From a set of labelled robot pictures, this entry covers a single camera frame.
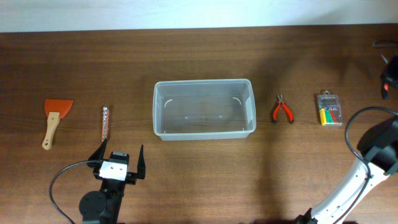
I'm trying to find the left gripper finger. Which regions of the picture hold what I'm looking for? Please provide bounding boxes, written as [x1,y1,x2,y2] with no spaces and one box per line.
[88,139,108,167]
[137,144,146,179]

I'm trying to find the orange-black long nose pliers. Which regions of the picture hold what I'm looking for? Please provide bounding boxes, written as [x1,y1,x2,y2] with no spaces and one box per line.
[381,54,389,100]

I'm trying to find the clear screwdriver bit case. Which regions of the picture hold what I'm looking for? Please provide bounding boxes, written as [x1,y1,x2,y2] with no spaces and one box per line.
[317,90,343,126]

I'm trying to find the small red-handled cutting pliers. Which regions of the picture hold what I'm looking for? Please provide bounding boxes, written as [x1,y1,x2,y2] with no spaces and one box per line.
[271,94,295,124]

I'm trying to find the right robot arm white-black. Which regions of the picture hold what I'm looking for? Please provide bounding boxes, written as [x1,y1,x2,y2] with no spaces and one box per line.
[294,106,397,223]

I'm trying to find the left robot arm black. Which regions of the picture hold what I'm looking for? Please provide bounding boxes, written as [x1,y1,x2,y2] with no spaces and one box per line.
[79,139,146,223]

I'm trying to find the clear plastic container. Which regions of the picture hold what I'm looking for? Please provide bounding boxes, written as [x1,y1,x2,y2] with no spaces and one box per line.
[152,78,256,141]

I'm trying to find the orange socket bit rail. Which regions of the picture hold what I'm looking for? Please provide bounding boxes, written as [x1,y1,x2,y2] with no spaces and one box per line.
[101,107,109,141]

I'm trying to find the orange scraper wooden handle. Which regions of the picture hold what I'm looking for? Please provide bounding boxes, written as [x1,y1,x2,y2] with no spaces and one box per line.
[42,99,74,150]

